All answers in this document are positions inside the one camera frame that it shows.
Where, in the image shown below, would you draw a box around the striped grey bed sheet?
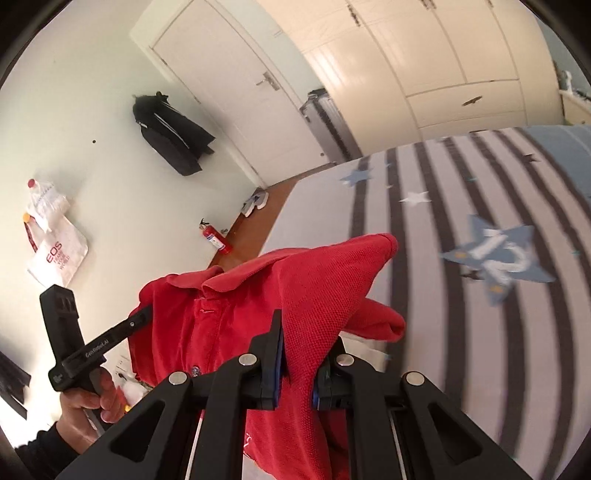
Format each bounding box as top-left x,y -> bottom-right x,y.
263,127 -> 590,479

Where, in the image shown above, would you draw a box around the red fire extinguisher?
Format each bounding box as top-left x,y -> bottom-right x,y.
199,218 -> 232,255

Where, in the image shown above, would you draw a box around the grey slippers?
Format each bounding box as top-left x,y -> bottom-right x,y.
240,189 -> 270,218

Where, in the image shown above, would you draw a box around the black left sleeve forearm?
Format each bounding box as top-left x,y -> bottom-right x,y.
15,423 -> 79,480

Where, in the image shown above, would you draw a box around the white door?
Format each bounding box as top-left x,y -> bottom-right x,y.
130,1 -> 335,186

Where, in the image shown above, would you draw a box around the white EOS tote bag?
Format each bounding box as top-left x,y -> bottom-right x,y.
23,213 -> 88,288

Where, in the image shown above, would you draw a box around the blue blanket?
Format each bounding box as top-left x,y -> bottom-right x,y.
525,125 -> 591,201

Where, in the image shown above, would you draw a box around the silver suitcase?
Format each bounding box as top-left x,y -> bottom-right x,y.
300,88 -> 363,164

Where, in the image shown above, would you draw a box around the red polo shirt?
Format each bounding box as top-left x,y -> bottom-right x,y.
126,233 -> 408,480

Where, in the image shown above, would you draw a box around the white plastic bag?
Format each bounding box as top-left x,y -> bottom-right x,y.
27,178 -> 70,232

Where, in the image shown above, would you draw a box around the cream wardrobe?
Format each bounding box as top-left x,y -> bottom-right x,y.
263,1 -> 563,154

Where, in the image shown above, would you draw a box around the person's left hand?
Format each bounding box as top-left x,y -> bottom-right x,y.
56,368 -> 126,454

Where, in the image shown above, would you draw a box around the black hanging jacket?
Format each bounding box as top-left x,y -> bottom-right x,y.
132,91 -> 215,177

